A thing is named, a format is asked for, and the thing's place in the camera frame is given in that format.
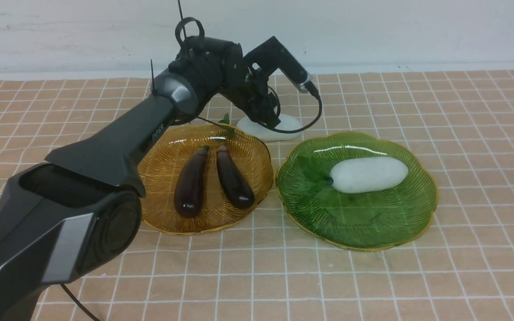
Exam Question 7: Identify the amber ribbed glass plate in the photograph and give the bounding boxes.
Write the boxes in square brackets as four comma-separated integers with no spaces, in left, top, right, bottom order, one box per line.
[139,124,274,235]

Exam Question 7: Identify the white radish large leaf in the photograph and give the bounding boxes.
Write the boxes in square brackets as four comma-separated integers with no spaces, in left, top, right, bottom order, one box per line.
[297,154,410,197]

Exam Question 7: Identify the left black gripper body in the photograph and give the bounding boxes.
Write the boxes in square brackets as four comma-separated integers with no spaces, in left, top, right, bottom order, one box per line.
[221,65,280,128]

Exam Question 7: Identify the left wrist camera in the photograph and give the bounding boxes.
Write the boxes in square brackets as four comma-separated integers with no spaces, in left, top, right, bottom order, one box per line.
[244,36,319,98]

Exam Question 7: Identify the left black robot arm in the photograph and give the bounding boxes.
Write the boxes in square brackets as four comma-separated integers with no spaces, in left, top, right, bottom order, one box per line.
[0,35,284,321]

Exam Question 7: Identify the purple eggplant green stem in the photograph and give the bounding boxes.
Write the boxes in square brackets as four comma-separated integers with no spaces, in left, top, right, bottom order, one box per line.
[174,145,210,218]

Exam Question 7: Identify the checkered beige tablecloth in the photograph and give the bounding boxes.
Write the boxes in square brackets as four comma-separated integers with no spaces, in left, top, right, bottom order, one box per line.
[0,70,514,321]

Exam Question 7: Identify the white radish back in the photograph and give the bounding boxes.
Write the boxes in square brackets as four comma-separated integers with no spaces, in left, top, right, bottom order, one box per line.
[217,113,302,143]

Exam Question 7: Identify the purple eggplant brown stem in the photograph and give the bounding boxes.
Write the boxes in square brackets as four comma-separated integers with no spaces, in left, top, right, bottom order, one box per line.
[216,143,255,210]

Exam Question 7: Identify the green ribbed glass plate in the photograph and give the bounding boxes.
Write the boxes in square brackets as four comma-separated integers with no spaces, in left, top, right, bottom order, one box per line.
[276,131,439,251]

